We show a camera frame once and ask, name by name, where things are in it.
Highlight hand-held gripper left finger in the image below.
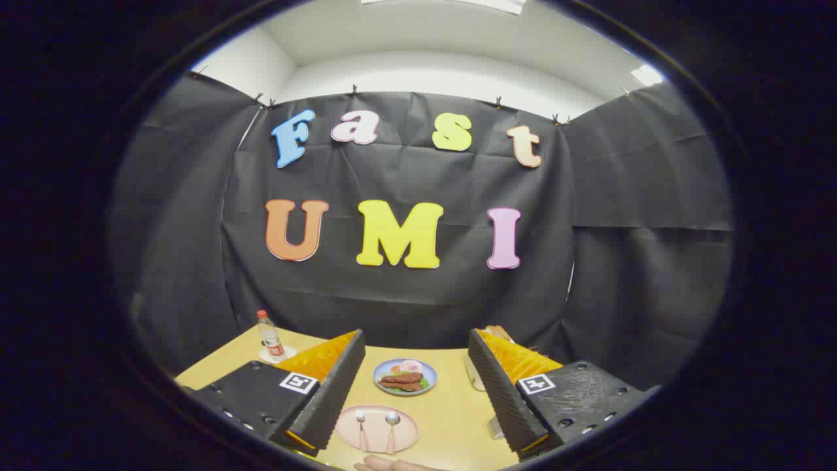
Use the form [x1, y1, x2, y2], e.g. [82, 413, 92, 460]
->
[186, 329, 367, 457]

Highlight clear plastic bottle red label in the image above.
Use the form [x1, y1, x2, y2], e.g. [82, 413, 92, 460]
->
[256, 310, 285, 359]

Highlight green lettuce leaf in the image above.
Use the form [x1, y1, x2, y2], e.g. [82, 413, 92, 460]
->
[382, 375, 430, 394]

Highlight blue plate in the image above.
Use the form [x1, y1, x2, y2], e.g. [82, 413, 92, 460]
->
[373, 358, 437, 397]

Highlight pink plate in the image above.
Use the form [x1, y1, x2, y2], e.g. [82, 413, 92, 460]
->
[335, 405, 420, 453]

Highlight white toaster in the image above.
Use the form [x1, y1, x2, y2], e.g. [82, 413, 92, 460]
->
[465, 355, 488, 392]

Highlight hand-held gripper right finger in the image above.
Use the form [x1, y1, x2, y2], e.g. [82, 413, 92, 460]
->
[467, 327, 662, 462]

